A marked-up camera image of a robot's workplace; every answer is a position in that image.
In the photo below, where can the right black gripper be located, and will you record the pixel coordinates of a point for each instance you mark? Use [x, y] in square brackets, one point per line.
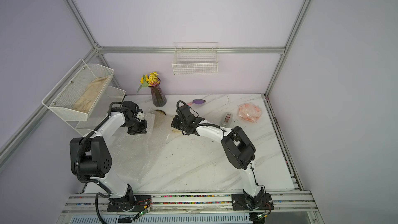
[173, 120]

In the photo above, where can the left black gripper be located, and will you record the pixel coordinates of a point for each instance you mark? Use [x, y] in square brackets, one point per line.
[142, 130]

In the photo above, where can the cream yellow plate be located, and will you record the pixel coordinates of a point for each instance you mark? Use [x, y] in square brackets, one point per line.
[175, 130]

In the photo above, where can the orange plate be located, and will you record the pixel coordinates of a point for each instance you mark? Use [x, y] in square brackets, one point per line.
[249, 112]

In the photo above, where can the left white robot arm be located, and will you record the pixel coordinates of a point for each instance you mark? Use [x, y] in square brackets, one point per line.
[90, 158]

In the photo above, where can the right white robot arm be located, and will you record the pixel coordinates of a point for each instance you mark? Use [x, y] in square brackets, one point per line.
[239, 150]

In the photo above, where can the white mesh lower shelf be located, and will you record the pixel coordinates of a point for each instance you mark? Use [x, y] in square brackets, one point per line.
[99, 111]

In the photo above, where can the white mesh shelf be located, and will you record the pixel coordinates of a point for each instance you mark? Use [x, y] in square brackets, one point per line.
[99, 111]
[61, 99]

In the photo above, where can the pink purple scoop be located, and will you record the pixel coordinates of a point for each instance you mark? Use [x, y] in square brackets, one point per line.
[197, 102]

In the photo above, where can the dark yellow patterned plate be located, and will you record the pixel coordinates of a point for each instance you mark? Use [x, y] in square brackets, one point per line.
[160, 111]

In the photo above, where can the dark glass vase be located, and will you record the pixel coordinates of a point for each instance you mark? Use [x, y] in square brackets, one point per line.
[158, 97]

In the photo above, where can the yellow flower bouquet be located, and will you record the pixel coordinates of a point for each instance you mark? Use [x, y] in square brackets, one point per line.
[151, 80]

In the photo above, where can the grey tape dispenser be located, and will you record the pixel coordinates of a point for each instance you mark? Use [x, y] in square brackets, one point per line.
[226, 120]

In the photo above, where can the beige folded cloth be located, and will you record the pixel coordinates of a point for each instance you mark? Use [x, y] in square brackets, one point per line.
[87, 99]

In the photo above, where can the white mesh upper shelf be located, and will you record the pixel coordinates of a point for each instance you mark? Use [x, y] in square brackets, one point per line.
[61, 99]

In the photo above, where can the white wire wall basket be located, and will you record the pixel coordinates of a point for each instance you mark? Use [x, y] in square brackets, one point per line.
[195, 58]

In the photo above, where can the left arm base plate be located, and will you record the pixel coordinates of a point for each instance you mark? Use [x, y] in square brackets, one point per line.
[137, 204]

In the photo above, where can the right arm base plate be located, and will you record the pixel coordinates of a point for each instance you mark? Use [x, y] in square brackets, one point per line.
[244, 202]

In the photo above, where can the aluminium mounting rail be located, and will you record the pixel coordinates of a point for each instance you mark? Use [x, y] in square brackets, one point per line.
[202, 202]

